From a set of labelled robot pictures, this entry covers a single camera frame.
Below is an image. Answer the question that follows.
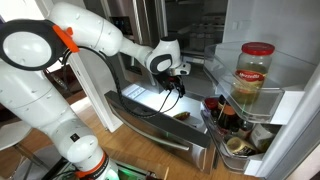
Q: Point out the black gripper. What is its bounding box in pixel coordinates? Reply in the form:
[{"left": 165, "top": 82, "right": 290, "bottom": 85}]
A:
[{"left": 155, "top": 71, "right": 187, "bottom": 99}]

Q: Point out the yellow red food packet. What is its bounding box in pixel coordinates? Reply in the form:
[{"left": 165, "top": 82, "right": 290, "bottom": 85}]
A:
[{"left": 172, "top": 111, "right": 192, "bottom": 122}]

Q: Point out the robot base platform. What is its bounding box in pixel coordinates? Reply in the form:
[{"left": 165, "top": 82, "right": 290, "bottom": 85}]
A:
[{"left": 109, "top": 162, "right": 158, "bottom": 180}]

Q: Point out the stainless fridge drawer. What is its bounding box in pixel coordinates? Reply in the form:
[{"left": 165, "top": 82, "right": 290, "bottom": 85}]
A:
[{"left": 104, "top": 83, "right": 218, "bottom": 175}]

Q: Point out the fridge interior with shelves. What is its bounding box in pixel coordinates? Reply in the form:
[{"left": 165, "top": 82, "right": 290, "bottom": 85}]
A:
[{"left": 163, "top": 0, "right": 232, "bottom": 99}]

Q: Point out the open white-lined fridge door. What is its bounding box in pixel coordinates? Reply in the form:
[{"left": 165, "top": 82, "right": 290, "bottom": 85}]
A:
[{"left": 199, "top": 0, "right": 320, "bottom": 180}]

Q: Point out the red lidded container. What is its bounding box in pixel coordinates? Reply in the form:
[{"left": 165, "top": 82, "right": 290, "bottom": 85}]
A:
[{"left": 203, "top": 96, "right": 220, "bottom": 116}]

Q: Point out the slim dark bottle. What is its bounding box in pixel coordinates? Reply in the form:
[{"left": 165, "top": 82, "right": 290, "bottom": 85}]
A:
[{"left": 216, "top": 94, "right": 228, "bottom": 112}]

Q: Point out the dark brown sauce bottle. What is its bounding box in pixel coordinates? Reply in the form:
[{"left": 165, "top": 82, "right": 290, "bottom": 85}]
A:
[{"left": 217, "top": 104, "right": 240, "bottom": 132}]

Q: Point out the glass jar with red lid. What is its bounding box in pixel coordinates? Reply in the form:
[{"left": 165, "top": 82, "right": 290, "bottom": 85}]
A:
[{"left": 230, "top": 41, "right": 277, "bottom": 106}]

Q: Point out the small dark glass bottle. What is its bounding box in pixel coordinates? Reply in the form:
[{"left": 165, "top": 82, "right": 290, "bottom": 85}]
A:
[{"left": 237, "top": 119, "right": 255, "bottom": 140}]

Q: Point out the dispenser display panel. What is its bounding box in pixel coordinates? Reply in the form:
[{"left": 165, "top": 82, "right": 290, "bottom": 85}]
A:
[{"left": 111, "top": 15, "right": 135, "bottom": 38}]

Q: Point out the thin wooden stick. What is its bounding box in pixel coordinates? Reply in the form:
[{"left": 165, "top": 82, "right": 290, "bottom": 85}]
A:
[{"left": 162, "top": 166, "right": 171, "bottom": 180}]

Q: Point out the jar with yellow lid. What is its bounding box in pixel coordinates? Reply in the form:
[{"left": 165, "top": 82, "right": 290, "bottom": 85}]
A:
[{"left": 225, "top": 136, "right": 258, "bottom": 157}]

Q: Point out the clear door bin with bottles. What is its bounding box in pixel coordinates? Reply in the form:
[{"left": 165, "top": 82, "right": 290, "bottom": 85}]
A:
[{"left": 199, "top": 97, "right": 283, "bottom": 173}]

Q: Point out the white labelled carton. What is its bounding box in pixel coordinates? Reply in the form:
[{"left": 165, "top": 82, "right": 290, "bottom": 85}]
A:
[{"left": 248, "top": 123, "right": 278, "bottom": 153}]

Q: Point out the clear door bin with jar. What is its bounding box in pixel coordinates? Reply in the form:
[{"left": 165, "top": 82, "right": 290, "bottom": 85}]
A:
[{"left": 203, "top": 40, "right": 318, "bottom": 126}]

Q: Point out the white round stool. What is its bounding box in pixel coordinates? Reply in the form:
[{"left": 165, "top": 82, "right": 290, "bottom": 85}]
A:
[{"left": 0, "top": 120, "right": 52, "bottom": 172}]

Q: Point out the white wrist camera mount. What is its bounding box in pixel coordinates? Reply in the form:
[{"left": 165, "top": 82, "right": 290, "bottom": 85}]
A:
[{"left": 169, "top": 62, "right": 192, "bottom": 77}]

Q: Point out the silver drawer handle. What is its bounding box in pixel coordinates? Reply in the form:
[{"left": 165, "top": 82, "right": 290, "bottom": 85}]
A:
[{"left": 112, "top": 112, "right": 192, "bottom": 153}]

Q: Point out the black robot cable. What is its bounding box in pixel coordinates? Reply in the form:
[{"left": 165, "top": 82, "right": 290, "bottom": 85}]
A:
[{"left": 59, "top": 45, "right": 183, "bottom": 120}]

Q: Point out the silver fridge door handle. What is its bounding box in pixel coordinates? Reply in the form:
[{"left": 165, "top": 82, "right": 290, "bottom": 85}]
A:
[{"left": 130, "top": 0, "right": 146, "bottom": 47}]

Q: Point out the orange cable clip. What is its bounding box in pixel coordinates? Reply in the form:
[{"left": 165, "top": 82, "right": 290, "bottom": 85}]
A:
[{"left": 52, "top": 24, "right": 81, "bottom": 54}]

